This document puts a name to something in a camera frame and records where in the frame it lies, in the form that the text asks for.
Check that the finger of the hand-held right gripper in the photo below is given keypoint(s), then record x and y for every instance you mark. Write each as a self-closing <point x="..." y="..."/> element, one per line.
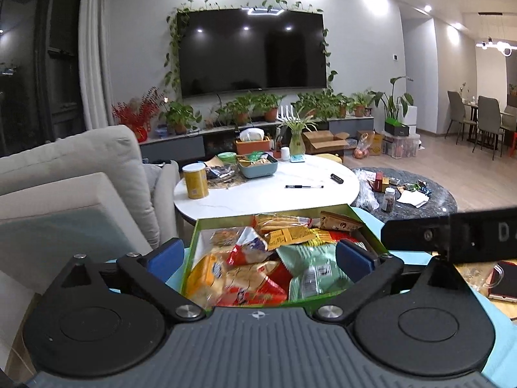
<point x="412" y="234"/>

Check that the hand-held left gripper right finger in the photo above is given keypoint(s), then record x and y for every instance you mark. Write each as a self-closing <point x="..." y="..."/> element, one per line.
<point x="355" y="260"/>

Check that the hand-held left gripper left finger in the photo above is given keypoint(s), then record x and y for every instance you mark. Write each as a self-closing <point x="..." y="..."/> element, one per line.
<point x="163" y="256"/>

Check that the green cardboard box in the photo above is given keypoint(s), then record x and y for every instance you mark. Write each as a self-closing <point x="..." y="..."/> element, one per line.
<point x="193" y="242"/>

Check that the orange yellow snack packet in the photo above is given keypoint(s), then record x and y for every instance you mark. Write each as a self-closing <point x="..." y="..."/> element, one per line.
<point x="202" y="275"/>

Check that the brown triangular snack box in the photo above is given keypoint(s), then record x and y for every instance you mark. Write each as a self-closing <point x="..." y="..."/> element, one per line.
<point x="339" y="220"/>

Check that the green snack packet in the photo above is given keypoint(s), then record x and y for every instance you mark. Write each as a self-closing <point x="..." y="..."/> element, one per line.
<point x="311" y="258"/>

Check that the round cookie packet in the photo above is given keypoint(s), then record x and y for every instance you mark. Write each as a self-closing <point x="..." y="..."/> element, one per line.
<point x="226" y="237"/>

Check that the clear breadstick packet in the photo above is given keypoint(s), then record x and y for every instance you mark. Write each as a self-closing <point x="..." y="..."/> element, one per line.
<point x="282" y="222"/>

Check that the red white snack packet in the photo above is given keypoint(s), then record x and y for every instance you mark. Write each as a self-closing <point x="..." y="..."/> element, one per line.
<point x="250" y="248"/>

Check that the white paper sheet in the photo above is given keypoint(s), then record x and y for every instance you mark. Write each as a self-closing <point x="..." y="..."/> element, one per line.
<point x="412" y="199"/>

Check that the round wooden side table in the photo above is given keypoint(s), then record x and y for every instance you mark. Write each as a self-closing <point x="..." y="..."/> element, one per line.
<point x="472" y="275"/>

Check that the round dark rug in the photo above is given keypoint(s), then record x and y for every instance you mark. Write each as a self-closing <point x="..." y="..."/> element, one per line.
<point x="440" y="198"/>

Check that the crumpled clear plastic bag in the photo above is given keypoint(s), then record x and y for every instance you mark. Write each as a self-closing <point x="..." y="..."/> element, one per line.
<point x="365" y="194"/>

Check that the small red box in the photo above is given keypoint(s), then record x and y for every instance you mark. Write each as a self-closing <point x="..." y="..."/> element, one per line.
<point x="379" y="182"/>

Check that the yellow canister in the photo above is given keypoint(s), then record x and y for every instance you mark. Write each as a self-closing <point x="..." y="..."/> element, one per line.
<point x="196" y="182"/>

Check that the small black lighter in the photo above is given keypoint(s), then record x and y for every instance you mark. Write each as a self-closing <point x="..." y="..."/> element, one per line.
<point x="337" y="178"/>

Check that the clear storage bin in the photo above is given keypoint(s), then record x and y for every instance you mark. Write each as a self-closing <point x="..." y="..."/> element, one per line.
<point x="402" y="147"/>

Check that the black pen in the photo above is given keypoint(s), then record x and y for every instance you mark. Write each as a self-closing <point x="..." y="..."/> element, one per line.
<point x="303" y="186"/>

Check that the white oval coffee table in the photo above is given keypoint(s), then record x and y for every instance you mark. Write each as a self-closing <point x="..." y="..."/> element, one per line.
<point x="282" y="202"/>

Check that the red stool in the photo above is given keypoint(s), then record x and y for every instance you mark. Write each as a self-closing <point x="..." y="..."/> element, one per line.
<point x="513" y="143"/>

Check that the yellow cardboard box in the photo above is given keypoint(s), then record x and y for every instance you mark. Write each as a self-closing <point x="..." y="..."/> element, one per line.
<point x="377" y="143"/>

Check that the light blue table cover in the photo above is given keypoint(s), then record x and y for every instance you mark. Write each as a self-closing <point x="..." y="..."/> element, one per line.
<point x="501" y="331"/>

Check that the black box with green top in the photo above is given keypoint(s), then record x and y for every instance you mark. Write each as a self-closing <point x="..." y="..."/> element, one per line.
<point x="398" y="129"/>

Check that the grey television cabinet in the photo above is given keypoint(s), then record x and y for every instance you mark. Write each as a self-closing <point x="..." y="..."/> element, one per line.
<point x="173" y="147"/>

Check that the white air purifier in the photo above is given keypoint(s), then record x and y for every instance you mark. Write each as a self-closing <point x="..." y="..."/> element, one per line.
<point x="411" y="119"/>

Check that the green bowl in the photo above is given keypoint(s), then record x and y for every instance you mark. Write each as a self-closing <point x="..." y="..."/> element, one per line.
<point x="227" y="157"/>

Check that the open cardboard box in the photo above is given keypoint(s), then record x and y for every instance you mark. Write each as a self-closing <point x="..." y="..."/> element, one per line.
<point x="325" y="143"/>

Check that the dining table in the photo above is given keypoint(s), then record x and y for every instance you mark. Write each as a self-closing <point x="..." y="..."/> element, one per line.
<point x="507" y="114"/>

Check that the beige sofa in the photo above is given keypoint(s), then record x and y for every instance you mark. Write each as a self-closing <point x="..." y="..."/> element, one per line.
<point x="80" y="161"/>

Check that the small white cup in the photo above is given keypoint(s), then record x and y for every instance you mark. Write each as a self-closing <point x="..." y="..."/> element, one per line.
<point x="285" y="154"/>

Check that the grey-blue snack tray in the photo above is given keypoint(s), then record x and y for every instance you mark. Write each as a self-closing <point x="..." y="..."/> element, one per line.
<point x="258" y="170"/>

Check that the glass vase with green plant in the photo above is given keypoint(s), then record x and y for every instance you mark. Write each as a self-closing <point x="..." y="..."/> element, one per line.
<point x="296" y="145"/>

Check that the tall leafy floor plant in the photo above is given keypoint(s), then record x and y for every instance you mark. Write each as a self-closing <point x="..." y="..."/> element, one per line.
<point x="394" y="101"/>

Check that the potted green plant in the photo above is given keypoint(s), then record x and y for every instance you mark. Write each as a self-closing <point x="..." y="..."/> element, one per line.
<point x="179" y="115"/>
<point x="323" y="103"/>
<point x="361" y="103"/>
<point x="268" y="105"/>
<point x="238" y="109"/>

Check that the orange tissue box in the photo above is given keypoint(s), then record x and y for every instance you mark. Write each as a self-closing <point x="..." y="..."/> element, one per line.
<point x="252" y="145"/>

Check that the red berry decoration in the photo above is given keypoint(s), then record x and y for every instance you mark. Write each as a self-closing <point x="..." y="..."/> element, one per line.
<point x="137" y="115"/>

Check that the white antenna router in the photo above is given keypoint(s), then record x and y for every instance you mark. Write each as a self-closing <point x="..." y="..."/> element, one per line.
<point x="284" y="113"/>

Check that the pendant ceiling lamp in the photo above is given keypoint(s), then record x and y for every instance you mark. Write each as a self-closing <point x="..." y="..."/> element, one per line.
<point x="496" y="46"/>

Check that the green ivy vine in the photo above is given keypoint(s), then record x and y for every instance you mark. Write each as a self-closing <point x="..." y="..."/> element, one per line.
<point x="173" y="48"/>

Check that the white curtain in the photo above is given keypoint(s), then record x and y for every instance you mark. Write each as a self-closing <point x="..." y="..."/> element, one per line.
<point x="95" y="48"/>

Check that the black wall television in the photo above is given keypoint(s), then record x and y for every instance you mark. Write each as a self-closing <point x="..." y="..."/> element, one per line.
<point x="250" y="52"/>

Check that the dark window frame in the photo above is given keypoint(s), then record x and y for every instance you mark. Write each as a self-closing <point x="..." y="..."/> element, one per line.
<point x="40" y="48"/>

